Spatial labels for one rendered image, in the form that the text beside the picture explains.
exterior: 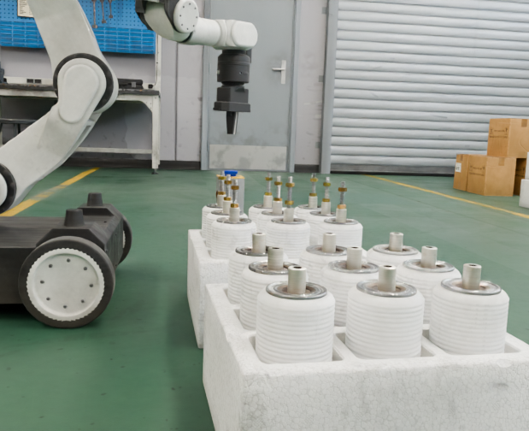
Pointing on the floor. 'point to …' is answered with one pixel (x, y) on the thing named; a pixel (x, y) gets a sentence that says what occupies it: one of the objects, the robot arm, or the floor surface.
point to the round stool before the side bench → (14, 126)
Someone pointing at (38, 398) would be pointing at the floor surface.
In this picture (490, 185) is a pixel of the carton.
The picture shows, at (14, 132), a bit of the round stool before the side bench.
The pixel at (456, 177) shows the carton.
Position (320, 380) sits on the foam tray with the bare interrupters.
